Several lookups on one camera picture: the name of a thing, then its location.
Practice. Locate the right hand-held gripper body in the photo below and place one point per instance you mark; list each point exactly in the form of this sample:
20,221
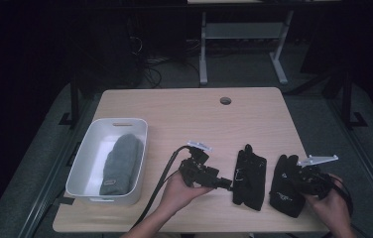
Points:
313,178

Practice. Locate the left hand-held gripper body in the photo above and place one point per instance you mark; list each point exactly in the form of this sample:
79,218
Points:
196,170

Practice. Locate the black glove with white print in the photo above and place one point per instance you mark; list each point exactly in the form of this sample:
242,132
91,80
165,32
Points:
285,195

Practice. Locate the grey mitten with label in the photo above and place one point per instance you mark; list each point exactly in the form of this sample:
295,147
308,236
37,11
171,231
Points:
121,162

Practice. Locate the white plastic bin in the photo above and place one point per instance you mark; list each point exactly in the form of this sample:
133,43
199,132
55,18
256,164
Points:
88,165

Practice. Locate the person's left hand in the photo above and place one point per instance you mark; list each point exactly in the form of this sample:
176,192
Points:
181,195

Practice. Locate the person's right hand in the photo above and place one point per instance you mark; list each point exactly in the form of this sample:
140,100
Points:
330,205

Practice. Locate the black metal stand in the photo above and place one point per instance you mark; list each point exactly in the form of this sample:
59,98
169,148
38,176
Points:
348,99
74,99

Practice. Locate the black tape strip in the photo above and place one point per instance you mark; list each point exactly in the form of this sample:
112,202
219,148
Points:
64,200

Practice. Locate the aluminium floor rail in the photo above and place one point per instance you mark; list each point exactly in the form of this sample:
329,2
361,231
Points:
52,178
363,158

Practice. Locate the grey metal desk frame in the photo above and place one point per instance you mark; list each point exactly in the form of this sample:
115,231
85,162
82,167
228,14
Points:
244,31

